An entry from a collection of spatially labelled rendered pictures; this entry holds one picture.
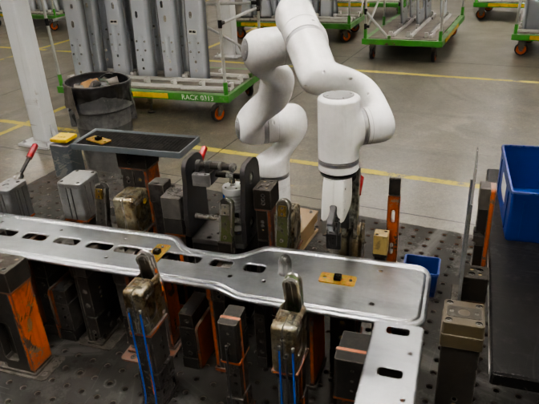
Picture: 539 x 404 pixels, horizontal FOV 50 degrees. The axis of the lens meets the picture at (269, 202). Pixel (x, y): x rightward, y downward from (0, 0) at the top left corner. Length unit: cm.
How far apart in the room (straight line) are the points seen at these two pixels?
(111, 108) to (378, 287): 327
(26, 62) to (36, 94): 28
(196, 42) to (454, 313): 490
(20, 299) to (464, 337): 104
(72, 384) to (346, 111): 100
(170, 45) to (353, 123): 489
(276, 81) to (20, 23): 385
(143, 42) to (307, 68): 492
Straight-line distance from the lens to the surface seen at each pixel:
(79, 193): 169
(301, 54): 126
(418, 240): 209
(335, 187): 117
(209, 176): 151
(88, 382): 162
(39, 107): 539
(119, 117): 439
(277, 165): 187
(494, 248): 145
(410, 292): 131
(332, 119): 112
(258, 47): 150
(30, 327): 162
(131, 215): 162
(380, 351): 115
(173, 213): 160
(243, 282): 134
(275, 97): 166
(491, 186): 135
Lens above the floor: 176
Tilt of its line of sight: 27 degrees down
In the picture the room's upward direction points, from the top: 3 degrees counter-clockwise
